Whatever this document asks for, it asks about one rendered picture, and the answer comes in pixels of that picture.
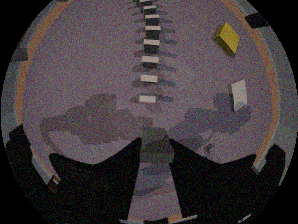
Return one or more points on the yellow rectangular block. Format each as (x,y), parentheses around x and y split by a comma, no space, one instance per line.
(227,38)

